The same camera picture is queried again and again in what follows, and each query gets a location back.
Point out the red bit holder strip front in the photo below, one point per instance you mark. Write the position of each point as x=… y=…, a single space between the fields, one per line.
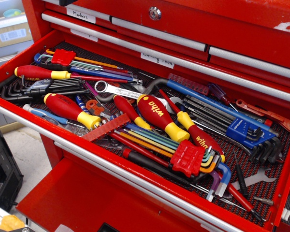
x=107 y=128

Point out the red bit holder strip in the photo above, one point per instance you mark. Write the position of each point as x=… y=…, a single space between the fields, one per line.
x=200 y=88
x=107 y=128

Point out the red bit holder strip back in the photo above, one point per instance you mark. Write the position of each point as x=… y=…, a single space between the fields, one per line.
x=200 y=88

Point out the colourful hex keys red holder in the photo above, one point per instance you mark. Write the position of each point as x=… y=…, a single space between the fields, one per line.
x=183 y=157

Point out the black hex keys blue holder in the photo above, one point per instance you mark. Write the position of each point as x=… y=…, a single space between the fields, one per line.
x=262 y=145

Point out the loose silver screwdriver bit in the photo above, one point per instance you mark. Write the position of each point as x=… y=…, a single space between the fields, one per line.
x=264 y=200

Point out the red metal tool chest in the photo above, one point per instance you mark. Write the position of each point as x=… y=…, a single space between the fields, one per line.
x=242 y=45

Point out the large red yellow Wiha screwdriver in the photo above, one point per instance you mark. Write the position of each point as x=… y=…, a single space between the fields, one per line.
x=155 y=113

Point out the small red yellow screwdriver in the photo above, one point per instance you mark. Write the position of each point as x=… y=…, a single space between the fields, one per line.
x=123 y=105

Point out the orange black utility tool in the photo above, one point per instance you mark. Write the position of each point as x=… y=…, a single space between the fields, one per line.
x=98 y=109

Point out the silver combination wrench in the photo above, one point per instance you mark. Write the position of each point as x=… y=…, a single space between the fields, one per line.
x=104 y=87

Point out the white label cutting tools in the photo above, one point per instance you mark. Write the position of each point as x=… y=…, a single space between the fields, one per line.
x=158 y=61

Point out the red yellow Wiha screwdriver right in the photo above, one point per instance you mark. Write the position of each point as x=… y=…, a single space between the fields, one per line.
x=199 y=137

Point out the red yellow screwdriver front left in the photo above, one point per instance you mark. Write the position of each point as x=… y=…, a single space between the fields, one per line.
x=65 y=107

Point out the blue white screwdriver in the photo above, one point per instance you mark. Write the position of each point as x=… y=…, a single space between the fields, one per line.
x=59 y=121

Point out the open red tool drawer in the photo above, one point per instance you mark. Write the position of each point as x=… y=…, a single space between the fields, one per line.
x=89 y=186

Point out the back colourful hex key set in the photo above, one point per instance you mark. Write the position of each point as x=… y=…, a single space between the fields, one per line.
x=63 y=60

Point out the silver cabinet lock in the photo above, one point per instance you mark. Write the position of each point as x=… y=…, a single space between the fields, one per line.
x=154 y=13

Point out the black mesh drawer liner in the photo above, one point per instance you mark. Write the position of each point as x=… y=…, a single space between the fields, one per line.
x=215 y=215

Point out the lower open red drawer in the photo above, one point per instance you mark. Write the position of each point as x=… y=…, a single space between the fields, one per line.
x=90 y=200

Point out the long red shaft screwdriver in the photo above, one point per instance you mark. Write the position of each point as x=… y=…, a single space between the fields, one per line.
x=139 y=149

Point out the black hex key set left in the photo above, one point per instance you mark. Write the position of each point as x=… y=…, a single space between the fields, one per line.
x=27 y=92

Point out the red yellow screwdriver back left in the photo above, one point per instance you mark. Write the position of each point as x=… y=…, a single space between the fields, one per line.
x=35 y=73

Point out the white label markers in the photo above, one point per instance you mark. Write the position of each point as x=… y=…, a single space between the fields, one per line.
x=80 y=15

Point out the small black precision screwdriver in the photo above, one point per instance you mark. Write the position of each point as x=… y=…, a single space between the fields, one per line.
x=241 y=180

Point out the thin flat silver spanner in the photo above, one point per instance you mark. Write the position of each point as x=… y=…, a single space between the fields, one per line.
x=259 y=176

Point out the orange red flat wrench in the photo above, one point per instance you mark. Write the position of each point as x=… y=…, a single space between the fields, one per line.
x=283 y=121

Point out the black equipment case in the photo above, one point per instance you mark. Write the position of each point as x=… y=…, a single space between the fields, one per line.
x=11 y=178

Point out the cardboard box on shelf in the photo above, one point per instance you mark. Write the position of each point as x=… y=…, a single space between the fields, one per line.
x=14 y=34

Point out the blue handled hex wrench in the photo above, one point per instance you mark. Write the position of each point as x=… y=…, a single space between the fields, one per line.
x=186 y=91

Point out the purple handled small screwdriver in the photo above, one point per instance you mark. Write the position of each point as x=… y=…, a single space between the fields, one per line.
x=221 y=95

